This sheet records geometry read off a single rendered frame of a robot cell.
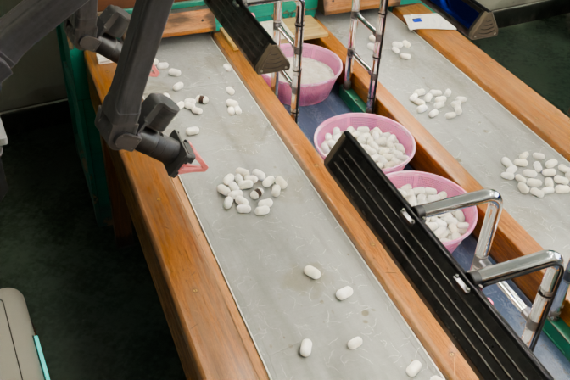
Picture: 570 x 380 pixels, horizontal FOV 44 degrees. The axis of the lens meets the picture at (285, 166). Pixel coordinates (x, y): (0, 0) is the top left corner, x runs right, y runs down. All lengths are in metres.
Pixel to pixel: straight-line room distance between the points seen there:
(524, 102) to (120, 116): 1.23
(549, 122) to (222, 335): 1.15
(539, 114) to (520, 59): 2.04
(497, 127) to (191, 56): 0.96
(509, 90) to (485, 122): 0.17
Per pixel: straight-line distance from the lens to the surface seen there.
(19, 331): 2.09
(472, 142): 1.97
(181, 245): 1.53
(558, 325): 1.57
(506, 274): 1.04
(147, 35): 1.30
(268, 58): 1.55
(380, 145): 1.92
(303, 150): 1.80
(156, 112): 1.44
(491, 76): 2.26
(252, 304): 1.44
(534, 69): 4.07
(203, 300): 1.41
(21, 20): 1.20
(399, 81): 2.19
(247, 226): 1.61
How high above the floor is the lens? 1.81
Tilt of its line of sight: 37 degrees down
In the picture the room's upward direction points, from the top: 3 degrees clockwise
